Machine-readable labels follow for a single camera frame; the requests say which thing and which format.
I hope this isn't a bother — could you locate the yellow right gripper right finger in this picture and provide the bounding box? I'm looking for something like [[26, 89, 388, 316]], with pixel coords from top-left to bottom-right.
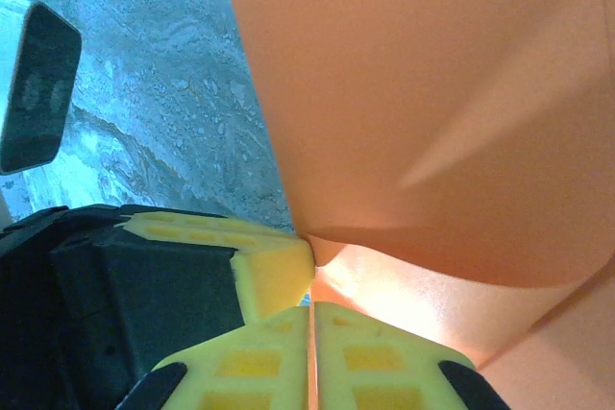
[[312, 301, 511, 410]]

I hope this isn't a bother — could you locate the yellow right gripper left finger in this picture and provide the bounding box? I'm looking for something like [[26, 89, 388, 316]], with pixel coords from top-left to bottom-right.
[[114, 306, 312, 410]]

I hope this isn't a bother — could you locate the orange cloth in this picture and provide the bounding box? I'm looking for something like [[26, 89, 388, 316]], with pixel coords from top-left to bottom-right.
[[220, 0, 615, 410]]

